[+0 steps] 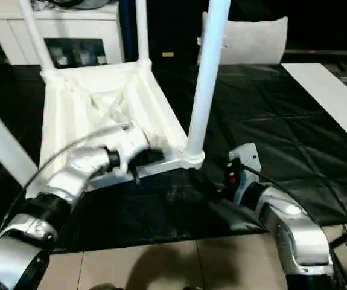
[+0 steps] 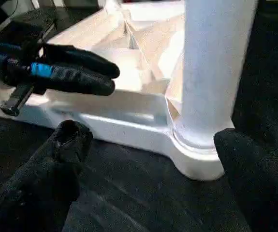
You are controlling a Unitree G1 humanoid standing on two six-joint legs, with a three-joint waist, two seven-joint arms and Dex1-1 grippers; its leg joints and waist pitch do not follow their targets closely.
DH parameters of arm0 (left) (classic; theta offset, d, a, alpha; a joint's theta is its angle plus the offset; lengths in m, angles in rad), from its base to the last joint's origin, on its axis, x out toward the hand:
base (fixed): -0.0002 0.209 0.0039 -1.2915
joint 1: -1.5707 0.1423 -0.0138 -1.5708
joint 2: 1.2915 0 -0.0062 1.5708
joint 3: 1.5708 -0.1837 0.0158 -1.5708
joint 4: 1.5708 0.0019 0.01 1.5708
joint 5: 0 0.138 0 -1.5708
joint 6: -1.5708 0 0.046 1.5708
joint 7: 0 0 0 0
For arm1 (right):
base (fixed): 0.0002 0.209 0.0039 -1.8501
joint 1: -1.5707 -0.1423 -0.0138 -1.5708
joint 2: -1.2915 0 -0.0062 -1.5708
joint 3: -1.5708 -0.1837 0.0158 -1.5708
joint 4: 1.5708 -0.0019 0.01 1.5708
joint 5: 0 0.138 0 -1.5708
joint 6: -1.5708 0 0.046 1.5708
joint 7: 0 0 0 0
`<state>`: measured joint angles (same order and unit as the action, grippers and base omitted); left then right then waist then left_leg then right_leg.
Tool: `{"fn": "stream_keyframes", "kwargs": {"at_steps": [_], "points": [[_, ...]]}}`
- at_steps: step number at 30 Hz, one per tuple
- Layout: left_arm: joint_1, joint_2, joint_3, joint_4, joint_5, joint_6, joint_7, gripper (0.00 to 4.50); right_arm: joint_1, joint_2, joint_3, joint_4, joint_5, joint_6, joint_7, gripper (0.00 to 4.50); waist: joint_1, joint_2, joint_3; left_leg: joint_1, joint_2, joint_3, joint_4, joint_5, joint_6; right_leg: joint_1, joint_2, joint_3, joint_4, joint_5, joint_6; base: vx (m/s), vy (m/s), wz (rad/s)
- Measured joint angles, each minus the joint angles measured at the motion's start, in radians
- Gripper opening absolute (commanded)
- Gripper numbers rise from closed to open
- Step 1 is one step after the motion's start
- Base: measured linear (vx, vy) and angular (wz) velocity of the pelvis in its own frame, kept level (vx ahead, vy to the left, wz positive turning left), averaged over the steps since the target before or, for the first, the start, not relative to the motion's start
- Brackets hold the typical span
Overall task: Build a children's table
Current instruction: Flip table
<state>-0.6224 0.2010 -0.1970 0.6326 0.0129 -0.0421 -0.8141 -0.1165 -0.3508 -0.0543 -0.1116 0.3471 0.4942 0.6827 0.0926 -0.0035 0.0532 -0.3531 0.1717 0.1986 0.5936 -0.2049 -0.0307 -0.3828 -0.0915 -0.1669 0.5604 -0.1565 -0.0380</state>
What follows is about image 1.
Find white plastic table leg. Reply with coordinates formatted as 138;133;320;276
135;0;153;66
18;0;56;77
184;0;232;166
0;93;39;189

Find white plastic table top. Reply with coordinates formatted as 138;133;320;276
25;59;206;201

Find black work mat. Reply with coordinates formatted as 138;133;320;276
0;62;347;253

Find white board on right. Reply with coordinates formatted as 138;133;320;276
281;62;347;149

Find grey cushion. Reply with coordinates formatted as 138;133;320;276
197;11;290;66

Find white glass-door cabinet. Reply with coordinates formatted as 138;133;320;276
0;0;126;66

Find grey round helmet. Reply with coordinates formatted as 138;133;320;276
49;0;120;10

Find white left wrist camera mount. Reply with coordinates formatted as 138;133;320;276
112;124;152;175

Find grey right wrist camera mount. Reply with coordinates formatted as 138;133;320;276
227;143;264;202

